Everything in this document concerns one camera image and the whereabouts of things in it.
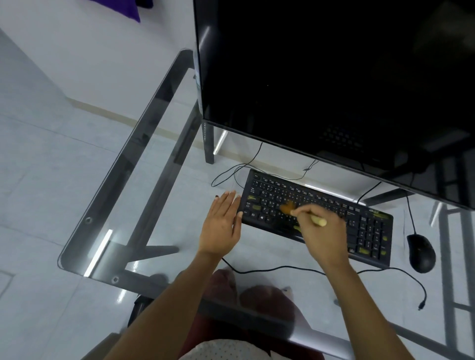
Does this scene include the person's right hand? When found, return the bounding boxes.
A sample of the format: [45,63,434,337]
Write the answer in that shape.
[291,205,352,273]

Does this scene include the person's left hand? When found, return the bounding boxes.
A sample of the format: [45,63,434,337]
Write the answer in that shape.
[198,191,244,258]

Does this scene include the wooden handle cleaning brush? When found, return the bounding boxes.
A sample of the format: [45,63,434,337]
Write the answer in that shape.
[279,200,328,227]

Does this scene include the person's right forearm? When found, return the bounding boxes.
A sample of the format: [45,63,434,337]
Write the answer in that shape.
[326,259,413,360]

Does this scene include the person's left forearm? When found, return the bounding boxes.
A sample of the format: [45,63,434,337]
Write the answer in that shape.
[103,250,224,360]

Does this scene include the black computer keyboard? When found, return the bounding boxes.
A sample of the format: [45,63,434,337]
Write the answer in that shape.
[240,169,394,268]

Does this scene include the maroon trousers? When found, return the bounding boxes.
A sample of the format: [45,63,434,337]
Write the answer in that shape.
[181,269,298,360]

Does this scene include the black computer mouse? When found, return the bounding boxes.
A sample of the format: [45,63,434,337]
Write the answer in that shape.
[406,234,437,274]

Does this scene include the white dotted shirt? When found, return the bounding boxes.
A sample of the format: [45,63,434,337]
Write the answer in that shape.
[178,337,276,360]

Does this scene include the black computer monitor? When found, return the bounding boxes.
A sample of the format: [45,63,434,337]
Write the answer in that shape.
[193,0,475,211]

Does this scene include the purple cloth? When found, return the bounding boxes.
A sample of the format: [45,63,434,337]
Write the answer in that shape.
[107,0,142,24]

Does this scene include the black keyboard cable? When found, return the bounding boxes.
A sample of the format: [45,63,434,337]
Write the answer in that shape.
[211,142,264,190]

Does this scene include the thin black tied cable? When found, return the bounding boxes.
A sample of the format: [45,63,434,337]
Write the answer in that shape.
[302,159,320,182]

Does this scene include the grey metal desk frame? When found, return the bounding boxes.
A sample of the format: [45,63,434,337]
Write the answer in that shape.
[57,48,475,360]

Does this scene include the black mouse cable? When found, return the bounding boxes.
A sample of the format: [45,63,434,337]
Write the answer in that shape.
[404,191,417,236]

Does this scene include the loose black cable with plug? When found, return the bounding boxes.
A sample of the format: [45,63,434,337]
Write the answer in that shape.
[221,257,428,312]

